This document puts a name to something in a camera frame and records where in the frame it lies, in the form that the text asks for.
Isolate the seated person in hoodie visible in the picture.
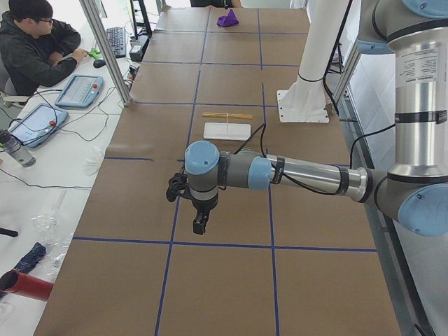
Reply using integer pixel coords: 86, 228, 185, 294
1, 0, 88, 96

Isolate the white side desk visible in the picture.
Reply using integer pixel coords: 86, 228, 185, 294
0, 20, 155, 336

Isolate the blue teach pendant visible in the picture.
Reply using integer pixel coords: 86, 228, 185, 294
55, 74, 104, 109
9, 103, 69, 148

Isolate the black keyboard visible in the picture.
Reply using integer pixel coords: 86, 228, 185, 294
106, 27, 127, 58

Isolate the blue teach pendant far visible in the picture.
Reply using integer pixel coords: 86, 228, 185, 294
55, 74, 104, 109

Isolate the folded dark blue umbrella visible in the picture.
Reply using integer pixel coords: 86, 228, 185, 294
1, 242, 46, 298

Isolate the grey water bottle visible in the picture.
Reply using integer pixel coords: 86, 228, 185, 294
0, 129, 36, 167

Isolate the red cylinder tube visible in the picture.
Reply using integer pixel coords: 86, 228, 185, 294
1, 269, 53, 302

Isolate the black computer mouse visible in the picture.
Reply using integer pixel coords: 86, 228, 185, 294
93, 59, 106, 69

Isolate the white towel rack base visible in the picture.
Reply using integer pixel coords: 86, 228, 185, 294
203, 122, 251, 141

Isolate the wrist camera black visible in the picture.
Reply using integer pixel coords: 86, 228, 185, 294
165, 172, 189, 202

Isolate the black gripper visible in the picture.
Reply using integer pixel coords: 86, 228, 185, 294
189, 187, 218, 235

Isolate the wooden rack rod far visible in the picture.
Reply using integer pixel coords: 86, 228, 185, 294
202, 111, 253, 117

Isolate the blue teach pendant near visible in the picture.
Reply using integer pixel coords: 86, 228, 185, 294
9, 103, 69, 148

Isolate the wooden rack rod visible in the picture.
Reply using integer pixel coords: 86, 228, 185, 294
202, 113, 253, 120
202, 111, 253, 117

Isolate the green toy object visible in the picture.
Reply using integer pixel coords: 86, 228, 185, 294
87, 48, 102, 60

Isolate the aluminium frame post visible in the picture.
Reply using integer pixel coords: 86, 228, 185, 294
80, 0, 132, 106

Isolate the purple towel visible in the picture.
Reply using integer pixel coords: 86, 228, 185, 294
216, 9, 239, 27

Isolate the wooden rack rod near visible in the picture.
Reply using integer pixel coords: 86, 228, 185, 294
202, 113, 253, 120

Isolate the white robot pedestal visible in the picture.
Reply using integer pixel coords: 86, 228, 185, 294
277, 1, 361, 123

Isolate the clear plastic wrap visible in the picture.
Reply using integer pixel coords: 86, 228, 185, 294
31, 190, 73, 283

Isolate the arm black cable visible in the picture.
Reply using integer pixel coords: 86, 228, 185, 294
233, 122, 396, 195

